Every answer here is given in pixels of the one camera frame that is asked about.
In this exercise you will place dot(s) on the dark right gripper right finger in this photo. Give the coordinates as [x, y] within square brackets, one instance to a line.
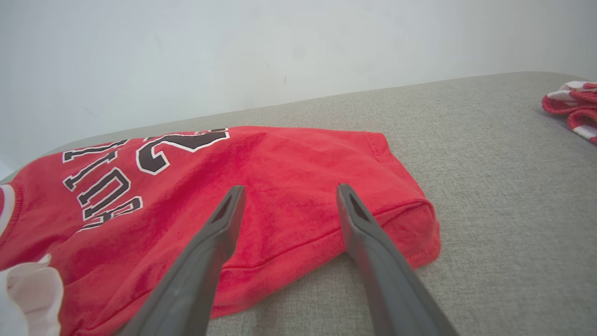
[387, 280]

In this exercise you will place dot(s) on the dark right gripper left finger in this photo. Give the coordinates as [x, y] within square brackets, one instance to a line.
[196, 280]

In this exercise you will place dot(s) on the red basketball jersey white sleeves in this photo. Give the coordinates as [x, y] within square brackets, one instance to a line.
[280, 186]

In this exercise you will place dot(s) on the red shorts white side stripe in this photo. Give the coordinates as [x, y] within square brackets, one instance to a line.
[576, 100]

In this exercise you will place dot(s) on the grey fabric sofa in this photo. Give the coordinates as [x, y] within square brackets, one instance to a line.
[489, 210]

